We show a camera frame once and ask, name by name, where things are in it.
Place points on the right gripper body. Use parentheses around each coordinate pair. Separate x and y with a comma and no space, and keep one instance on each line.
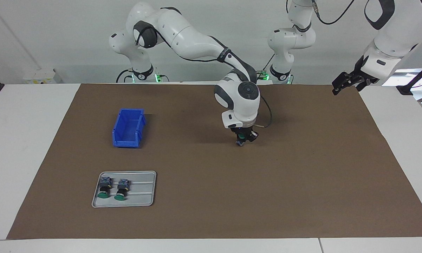
(252,137)

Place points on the blue plastic bin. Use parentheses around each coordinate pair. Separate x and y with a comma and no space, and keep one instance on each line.
(128,137)

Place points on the green push button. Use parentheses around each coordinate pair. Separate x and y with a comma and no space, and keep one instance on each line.
(104,188)
(121,190)
(242,137)

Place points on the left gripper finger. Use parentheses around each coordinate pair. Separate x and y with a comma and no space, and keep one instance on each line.
(341,79)
(348,86)

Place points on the grey metal tray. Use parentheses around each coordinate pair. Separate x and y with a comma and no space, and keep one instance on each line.
(140,193)

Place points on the white box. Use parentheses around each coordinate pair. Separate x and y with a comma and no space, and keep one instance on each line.
(38,75)

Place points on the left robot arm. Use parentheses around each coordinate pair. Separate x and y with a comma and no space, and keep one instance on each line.
(291,38)

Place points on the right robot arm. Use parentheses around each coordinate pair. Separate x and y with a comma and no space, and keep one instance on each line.
(182,33)

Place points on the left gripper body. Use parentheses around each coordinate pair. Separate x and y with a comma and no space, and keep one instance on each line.
(363,70)

